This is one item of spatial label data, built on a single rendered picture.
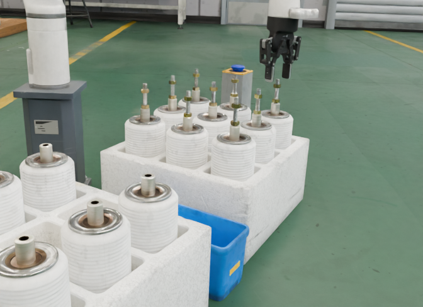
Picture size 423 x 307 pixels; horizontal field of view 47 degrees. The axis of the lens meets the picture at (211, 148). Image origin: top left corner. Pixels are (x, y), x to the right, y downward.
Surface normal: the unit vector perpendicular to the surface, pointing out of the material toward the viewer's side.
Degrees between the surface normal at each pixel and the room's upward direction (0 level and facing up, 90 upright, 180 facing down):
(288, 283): 0
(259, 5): 90
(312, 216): 0
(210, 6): 90
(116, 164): 90
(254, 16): 90
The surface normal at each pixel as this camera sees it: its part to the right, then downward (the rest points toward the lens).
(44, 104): 0.04, 0.39
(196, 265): 0.85, 0.21
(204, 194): -0.48, 0.28
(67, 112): 0.69, 0.27
